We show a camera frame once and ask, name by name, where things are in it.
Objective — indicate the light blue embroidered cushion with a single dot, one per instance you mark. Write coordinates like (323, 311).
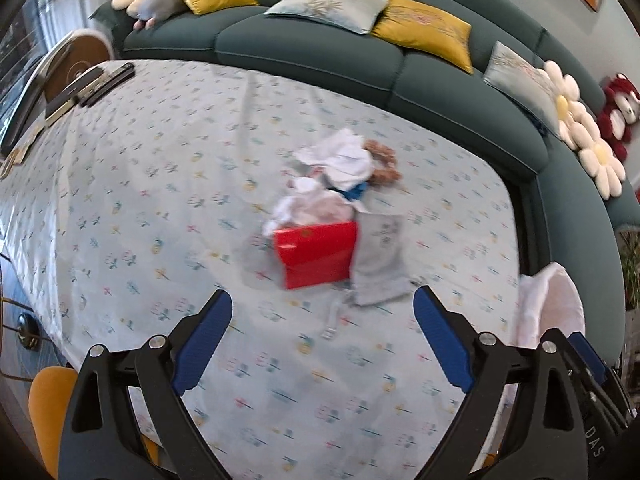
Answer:
(330, 7)
(520, 82)

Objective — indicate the white crumpled tissue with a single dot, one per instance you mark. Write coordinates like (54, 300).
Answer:
(340, 157)
(310, 205)

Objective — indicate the black round floor socket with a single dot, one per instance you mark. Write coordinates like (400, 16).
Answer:
(27, 330)

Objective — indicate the red monkey plush toy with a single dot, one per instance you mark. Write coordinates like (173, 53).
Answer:
(617, 115)

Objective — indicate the dark green sectional sofa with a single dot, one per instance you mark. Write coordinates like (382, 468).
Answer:
(310, 55)

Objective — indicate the black remote control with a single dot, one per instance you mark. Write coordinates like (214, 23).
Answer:
(110, 82)

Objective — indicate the red paper box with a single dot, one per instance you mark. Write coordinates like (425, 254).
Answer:
(315, 255)

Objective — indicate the grey plush toy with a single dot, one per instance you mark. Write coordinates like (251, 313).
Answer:
(157, 7)

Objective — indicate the dark flat remote control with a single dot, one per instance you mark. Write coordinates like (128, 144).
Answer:
(72, 95)

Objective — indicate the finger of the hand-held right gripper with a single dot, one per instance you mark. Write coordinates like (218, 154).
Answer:
(592, 357)

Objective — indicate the trash bin with white bag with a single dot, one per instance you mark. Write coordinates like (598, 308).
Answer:
(550, 300)

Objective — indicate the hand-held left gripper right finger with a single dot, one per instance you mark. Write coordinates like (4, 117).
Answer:
(442, 340)

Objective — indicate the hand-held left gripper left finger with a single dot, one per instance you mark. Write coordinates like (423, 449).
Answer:
(200, 345)

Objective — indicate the blue scrap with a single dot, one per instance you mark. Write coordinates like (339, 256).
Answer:
(357, 191)

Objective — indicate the clear plastic strip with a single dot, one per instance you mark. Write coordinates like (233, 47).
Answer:
(334, 322)

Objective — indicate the brown scrunchie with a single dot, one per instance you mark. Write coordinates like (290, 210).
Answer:
(385, 160)

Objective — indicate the grey foil pouch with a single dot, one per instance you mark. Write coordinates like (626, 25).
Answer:
(380, 260)

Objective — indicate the yellow chair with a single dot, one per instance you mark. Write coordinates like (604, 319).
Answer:
(47, 410)

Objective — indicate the green potted plant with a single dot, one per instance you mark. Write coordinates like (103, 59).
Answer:
(631, 270)

